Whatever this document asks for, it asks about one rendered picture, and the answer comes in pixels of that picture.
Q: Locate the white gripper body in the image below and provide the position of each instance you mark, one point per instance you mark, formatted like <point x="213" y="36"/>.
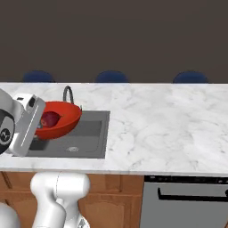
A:
<point x="27" y="133"/>

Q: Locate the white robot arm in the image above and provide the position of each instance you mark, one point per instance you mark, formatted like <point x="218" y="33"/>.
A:
<point x="59" y="190"/>

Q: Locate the red bowl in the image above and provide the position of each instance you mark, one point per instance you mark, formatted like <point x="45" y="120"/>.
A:
<point x="66" y="117"/>

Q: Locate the dark grey sink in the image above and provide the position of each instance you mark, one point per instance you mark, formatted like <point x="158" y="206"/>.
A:
<point x="89" y="139"/>

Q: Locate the wooden cabinet door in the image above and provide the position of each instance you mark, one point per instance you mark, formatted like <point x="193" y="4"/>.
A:
<point x="109" y="212"/>
<point x="20" y="205"/>

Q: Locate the blue stool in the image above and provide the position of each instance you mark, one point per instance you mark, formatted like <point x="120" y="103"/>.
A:
<point x="190" y="77"/>
<point x="112" y="76"/>
<point x="38" y="76"/>

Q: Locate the dark grey curved tap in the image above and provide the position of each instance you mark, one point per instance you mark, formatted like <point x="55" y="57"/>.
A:
<point x="68" y="89"/>

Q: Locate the wooden drawer front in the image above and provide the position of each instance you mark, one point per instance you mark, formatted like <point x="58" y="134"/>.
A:
<point x="105" y="182"/>

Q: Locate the grey dishwasher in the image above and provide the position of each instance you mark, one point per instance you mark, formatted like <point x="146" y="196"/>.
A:
<point x="184" y="213"/>

